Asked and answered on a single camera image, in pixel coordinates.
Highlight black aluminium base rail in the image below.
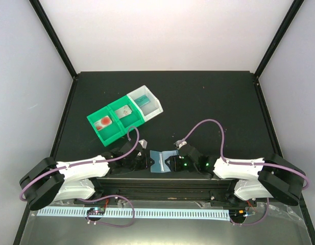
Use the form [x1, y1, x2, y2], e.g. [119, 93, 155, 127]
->
[88, 178, 248, 207]

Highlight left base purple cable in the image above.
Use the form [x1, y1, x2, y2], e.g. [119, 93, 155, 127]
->
[83, 194, 136, 228]

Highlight left frame post black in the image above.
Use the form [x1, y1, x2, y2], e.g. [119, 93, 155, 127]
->
[29, 0, 78, 79]

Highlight left controller board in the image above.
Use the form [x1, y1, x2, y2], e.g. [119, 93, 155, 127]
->
[87, 207, 105, 215]

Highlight right frame post black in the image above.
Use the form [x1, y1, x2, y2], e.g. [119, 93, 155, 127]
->
[254, 0, 304, 79]

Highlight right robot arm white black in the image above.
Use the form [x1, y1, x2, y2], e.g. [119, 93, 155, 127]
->
[161, 144, 307, 206]

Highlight white translucent bin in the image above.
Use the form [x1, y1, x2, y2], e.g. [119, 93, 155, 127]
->
[127, 85, 163, 122]

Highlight white slotted cable duct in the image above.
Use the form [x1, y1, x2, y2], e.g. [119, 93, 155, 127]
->
[36, 206, 230, 221]

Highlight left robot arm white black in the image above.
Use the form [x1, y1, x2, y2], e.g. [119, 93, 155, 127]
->
[19, 142, 154, 211]

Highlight controller board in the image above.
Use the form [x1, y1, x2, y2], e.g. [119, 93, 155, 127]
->
[229, 209, 253, 217]
[87, 207, 105, 215]

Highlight card with red circles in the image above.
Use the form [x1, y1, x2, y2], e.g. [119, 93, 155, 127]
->
[94, 116, 113, 131]

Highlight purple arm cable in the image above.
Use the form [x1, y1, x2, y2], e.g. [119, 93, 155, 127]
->
[20, 126, 140, 201]
[180, 118, 310, 191]

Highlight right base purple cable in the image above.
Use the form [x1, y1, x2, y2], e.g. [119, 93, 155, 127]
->
[230, 196, 270, 227]

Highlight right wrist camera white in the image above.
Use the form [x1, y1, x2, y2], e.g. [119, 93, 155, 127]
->
[174, 139, 187, 150]

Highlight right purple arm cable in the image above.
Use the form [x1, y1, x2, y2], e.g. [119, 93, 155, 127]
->
[180, 118, 310, 191]

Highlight right controller board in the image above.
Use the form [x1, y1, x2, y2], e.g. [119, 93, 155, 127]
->
[229, 209, 253, 217]

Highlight green bin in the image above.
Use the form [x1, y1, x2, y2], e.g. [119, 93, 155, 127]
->
[108, 95, 144, 129]
[87, 106, 125, 146]

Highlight green bin middle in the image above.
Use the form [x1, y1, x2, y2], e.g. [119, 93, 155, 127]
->
[108, 95, 144, 129]

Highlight frame post black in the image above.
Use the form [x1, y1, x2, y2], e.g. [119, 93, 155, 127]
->
[29, 0, 78, 79]
[254, 0, 304, 79]

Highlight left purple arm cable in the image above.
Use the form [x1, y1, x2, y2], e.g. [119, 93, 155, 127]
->
[20, 126, 140, 201]

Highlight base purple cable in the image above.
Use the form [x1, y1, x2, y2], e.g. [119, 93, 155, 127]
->
[83, 194, 136, 228]
[230, 196, 270, 227]

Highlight white card red marks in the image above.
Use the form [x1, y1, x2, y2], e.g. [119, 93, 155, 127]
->
[114, 105, 132, 119]

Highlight teal card in white bin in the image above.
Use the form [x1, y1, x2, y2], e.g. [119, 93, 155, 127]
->
[134, 94, 150, 107]

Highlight green bin left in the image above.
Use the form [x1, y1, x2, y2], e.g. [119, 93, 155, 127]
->
[87, 106, 125, 146]

